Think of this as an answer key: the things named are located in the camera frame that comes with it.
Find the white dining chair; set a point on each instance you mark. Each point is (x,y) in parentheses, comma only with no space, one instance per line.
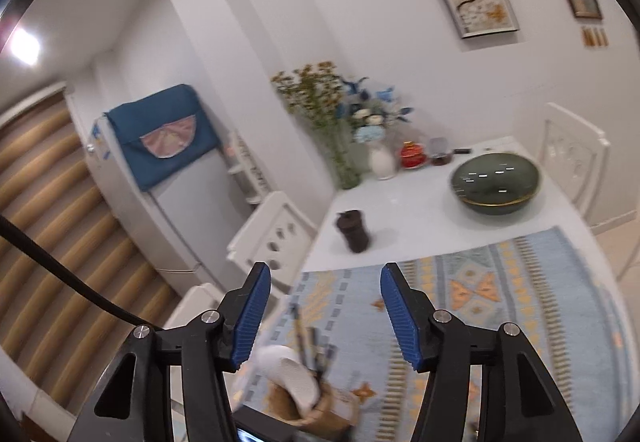
(260,232)
(575,157)
(195,297)

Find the small black object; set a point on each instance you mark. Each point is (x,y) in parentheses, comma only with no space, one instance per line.
(462,152)

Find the hanging wall tassels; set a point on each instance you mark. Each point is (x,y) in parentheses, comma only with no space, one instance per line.
(594,36)

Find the red lidded teacup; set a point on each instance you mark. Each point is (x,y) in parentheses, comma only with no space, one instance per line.
(412,157)

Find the bamboo utensil holder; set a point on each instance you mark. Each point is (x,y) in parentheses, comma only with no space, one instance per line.
(330,414)

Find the ceiling light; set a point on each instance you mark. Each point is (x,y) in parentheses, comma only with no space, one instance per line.
(25,46)

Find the white shelf rack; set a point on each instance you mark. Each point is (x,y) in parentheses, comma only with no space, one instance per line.
(250,172)

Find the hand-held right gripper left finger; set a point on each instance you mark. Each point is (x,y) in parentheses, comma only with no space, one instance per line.
(250,312)

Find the white refrigerator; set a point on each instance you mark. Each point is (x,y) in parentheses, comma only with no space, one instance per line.
(190,207)

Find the blue patterned table mat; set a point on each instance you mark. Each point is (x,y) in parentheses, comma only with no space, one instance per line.
(500,347)

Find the brown striped curtain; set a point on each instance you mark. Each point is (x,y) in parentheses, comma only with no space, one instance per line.
(50,172)

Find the glass vase with yellow flowers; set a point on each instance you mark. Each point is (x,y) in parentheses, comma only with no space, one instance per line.
(346,172)

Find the dark brown cup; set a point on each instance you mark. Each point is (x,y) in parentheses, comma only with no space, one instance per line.
(356,234)

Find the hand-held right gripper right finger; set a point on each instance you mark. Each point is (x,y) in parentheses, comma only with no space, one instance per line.
(400,317)

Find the small metal stand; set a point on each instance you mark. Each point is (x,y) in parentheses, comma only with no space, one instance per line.
(440,152)

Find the white rice paddle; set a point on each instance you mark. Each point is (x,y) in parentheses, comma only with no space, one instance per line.
(290,372)

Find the white vase with blue flowers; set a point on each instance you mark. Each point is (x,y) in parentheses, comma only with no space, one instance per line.
(382,165)

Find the dark green bowl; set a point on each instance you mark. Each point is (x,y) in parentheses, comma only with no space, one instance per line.
(495,182)

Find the blue refrigerator cover cloth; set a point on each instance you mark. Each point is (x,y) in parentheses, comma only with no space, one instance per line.
(130,152)

